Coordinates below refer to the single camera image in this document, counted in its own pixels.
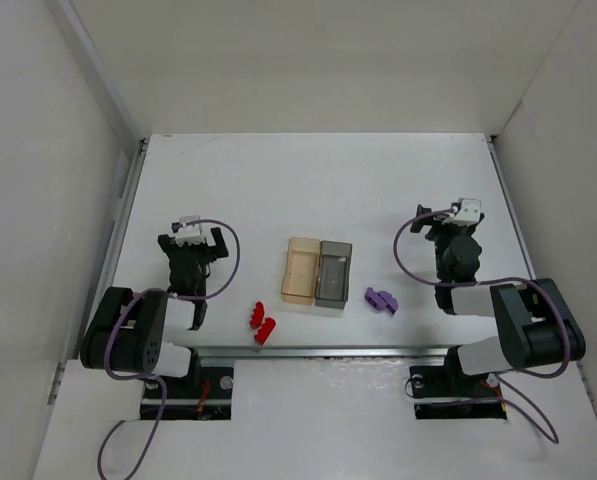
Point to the grey transparent container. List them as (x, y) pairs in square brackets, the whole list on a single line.
[(332, 287)]

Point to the red lego piece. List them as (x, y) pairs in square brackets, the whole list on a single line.
[(264, 331), (258, 316)]

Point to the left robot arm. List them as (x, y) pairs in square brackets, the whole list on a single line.
[(127, 333)]

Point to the metal table rail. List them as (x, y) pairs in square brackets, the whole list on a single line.
[(317, 353)]

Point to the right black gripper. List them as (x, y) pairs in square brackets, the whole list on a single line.
[(449, 228)]

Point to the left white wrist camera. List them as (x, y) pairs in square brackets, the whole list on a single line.
[(188, 231)]

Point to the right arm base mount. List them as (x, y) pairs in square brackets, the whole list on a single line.
[(442, 392)]

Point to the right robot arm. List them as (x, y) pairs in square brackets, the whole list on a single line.
[(534, 324)]

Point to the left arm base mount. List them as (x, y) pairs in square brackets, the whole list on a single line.
[(192, 390)]

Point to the orange transparent container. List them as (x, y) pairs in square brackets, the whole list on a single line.
[(300, 277)]

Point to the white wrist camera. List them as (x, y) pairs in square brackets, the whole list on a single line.
[(188, 231), (466, 212)]

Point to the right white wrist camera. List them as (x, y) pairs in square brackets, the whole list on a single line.
[(466, 212)]

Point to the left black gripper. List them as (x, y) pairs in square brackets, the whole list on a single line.
[(192, 247)]

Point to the purple lego piece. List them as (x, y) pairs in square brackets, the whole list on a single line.
[(374, 299), (391, 304)]

